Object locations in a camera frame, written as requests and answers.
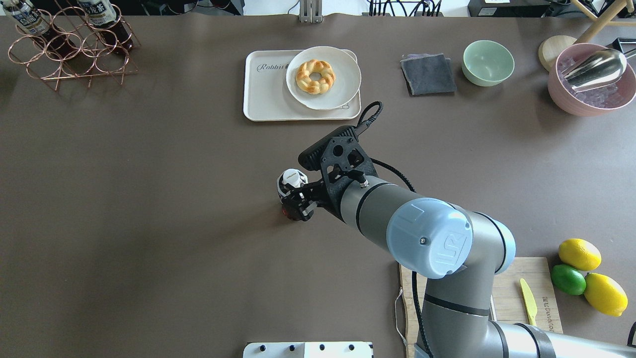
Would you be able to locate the yellow lemon lower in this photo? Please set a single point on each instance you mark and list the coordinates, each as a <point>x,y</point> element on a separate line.
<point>605,294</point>

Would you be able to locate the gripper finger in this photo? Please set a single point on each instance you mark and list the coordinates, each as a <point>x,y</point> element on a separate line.
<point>286,191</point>
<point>301,210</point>

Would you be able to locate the copper wire bottle rack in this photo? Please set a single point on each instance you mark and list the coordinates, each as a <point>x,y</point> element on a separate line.
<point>77,40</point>

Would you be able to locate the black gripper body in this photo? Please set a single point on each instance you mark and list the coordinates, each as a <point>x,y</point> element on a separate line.
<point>330,201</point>

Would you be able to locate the braided donut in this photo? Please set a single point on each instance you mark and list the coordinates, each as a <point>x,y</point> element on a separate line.
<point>315,77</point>

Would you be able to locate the tea bottle front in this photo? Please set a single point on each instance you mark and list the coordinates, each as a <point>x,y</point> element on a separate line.
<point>113,33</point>

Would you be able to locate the bamboo cutting board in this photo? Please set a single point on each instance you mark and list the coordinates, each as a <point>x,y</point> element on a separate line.
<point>507,304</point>

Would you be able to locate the dark grey cloth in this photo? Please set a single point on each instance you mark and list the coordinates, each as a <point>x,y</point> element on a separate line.
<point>428,74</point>

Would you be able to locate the clear ice cubes pile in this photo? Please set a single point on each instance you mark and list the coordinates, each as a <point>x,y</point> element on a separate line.
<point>600,81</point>

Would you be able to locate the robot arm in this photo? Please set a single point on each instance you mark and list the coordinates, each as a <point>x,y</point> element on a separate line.
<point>458,252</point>

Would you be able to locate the wooden mug tree stand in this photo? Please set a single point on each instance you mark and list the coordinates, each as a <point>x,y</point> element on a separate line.
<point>550,49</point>

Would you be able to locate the yellow plastic knife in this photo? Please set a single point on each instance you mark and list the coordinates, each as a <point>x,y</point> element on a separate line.
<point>529,302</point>

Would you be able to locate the pink bowl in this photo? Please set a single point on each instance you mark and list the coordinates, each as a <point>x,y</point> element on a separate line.
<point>593,102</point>

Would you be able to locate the tea bottle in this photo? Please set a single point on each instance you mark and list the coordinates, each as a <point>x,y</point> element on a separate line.
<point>44,32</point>
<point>113,33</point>

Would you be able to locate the metal ice scoop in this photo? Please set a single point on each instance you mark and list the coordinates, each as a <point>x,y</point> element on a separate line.
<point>602,68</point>

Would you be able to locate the green lime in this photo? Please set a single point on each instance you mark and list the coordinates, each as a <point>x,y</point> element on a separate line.
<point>568,279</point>

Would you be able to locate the beige serving tray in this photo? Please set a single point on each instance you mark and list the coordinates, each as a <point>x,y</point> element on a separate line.
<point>266,96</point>

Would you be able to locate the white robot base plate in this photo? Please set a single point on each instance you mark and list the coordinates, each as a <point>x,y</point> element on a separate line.
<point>320,349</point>

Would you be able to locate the white plate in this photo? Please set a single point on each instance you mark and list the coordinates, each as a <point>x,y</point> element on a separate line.
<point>346,85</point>

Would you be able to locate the yellow lemon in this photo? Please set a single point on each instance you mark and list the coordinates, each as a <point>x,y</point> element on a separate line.
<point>580,254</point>
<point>605,294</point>

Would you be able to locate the tea bottle rear left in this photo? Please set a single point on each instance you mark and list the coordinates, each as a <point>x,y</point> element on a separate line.
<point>44,32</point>

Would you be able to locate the yellow lemon upper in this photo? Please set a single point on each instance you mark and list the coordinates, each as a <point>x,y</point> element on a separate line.
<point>580,254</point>

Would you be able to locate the green bowl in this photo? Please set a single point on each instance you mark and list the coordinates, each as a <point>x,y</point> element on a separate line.
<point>487,63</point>

